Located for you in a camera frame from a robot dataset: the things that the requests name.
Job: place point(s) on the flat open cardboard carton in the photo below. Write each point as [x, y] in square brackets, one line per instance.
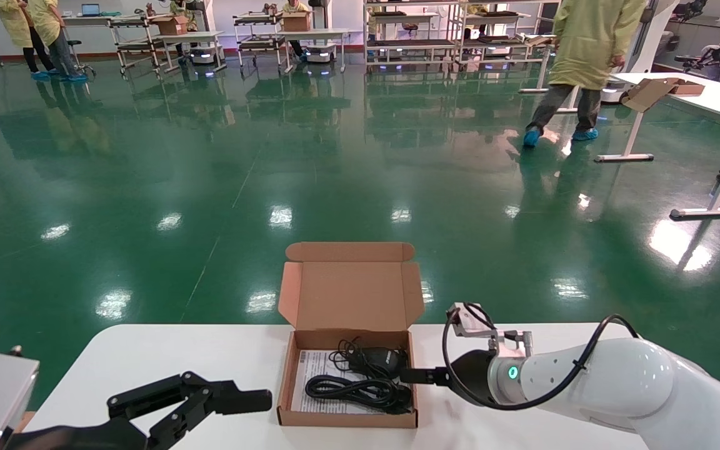
[647, 94]

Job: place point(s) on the small white desk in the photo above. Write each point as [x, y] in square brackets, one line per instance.
[534, 90]

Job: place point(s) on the yellow coat person blue jeans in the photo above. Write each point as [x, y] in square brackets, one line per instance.
[47, 22]

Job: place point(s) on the white work table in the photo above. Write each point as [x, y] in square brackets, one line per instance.
[188, 37]
[316, 32]

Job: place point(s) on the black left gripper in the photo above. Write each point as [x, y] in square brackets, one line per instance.
[85, 437]

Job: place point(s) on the white printed instruction sheet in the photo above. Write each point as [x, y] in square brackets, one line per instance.
[313, 369]

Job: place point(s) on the white table with laptop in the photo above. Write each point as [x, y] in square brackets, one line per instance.
[100, 19]

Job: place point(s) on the metal shelving unit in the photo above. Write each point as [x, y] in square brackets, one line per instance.
[491, 40]
[410, 44]

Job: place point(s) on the seated person in yellow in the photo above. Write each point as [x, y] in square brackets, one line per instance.
[180, 7]
[297, 6]

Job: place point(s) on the metal pipe rack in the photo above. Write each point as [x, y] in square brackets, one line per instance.
[132, 45]
[259, 42]

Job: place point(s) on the laptop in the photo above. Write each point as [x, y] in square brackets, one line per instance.
[90, 10]

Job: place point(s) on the black stool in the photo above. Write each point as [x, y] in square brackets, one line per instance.
[74, 42]

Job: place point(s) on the brown cardboard storage box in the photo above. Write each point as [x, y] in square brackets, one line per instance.
[350, 294]

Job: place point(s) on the tall white robot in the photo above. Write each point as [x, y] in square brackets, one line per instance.
[647, 37]

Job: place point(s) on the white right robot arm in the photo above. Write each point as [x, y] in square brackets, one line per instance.
[616, 381]

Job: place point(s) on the yellow coat person grey trousers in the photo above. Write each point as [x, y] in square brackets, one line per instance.
[591, 37]

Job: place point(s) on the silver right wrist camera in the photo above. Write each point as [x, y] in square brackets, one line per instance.
[479, 328]

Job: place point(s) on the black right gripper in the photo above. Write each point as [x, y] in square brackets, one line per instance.
[472, 375]

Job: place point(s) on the black power adapter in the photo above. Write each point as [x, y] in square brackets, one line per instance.
[382, 361]

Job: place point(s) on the yellow coat person black trousers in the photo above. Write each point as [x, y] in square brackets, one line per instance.
[13, 22]

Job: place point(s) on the white wheeled robot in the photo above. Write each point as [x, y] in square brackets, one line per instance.
[320, 55]
[202, 56]

